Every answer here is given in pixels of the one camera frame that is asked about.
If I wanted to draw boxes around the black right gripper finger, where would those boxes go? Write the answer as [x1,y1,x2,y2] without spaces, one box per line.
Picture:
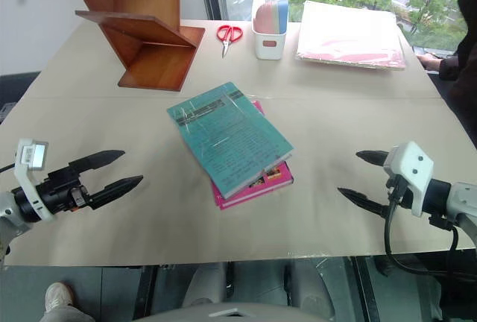
[355,150,391,168]
[336,186,391,221]

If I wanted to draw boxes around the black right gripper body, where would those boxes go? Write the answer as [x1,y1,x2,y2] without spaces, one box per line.
[385,174,415,212]

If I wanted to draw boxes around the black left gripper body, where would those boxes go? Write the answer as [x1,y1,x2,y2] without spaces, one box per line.
[36,166,93,219]

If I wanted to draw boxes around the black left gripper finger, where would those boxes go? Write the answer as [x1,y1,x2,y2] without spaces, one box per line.
[89,174,145,210]
[68,150,126,174]

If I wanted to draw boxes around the pink book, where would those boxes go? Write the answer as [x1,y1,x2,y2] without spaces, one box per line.
[209,99,295,212]

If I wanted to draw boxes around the teal book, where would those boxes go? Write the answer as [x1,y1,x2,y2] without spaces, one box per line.
[166,82,295,201]

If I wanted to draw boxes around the brown wooden bookshelf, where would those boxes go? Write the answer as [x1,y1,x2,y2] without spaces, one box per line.
[62,0,207,93]

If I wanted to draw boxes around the bystander bare hand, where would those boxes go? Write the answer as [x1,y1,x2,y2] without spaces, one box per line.
[417,54,443,74]

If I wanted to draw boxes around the pink card sheet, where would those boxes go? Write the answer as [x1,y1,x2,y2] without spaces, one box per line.
[297,37,407,72]

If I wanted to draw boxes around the white sneaker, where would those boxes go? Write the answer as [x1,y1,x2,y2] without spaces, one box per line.
[44,281,76,315]

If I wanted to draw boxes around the dark grey furniture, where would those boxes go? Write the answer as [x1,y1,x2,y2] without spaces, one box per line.
[0,71,42,124]

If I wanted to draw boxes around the person in dark clothes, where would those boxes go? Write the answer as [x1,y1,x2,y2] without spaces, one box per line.
[435,0,477,139]

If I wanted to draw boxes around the grey trouser leg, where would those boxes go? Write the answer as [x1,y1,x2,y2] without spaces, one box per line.
[38,303,97,322]

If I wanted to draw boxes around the white plastic container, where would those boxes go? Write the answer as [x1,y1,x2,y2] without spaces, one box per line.
[250,0,289,61]

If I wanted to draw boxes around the blue foam sheet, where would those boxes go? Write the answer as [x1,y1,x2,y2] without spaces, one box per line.
[277,0,289,35]

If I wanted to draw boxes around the pink foam sheets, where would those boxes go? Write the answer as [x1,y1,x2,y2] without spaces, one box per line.
[253,0,279,35]

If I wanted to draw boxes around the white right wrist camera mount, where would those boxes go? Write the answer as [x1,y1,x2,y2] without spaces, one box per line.
[382,141,435,218]

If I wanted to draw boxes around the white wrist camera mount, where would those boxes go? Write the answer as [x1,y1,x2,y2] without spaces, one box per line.
[382,141,435,218]
[13,138,55,223]

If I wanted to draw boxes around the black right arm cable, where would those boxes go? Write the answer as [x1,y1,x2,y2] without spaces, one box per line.
[383,178,461,275]

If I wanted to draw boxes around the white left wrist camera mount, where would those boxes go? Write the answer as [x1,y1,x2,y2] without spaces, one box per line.
[13,138,55,223]

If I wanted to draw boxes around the black table frame bar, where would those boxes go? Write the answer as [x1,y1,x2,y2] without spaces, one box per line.
[132,265,159,320]
[353,256,382,322]

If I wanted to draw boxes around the red handled scissors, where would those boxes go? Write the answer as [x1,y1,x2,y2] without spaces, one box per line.
[216,24,244,59]

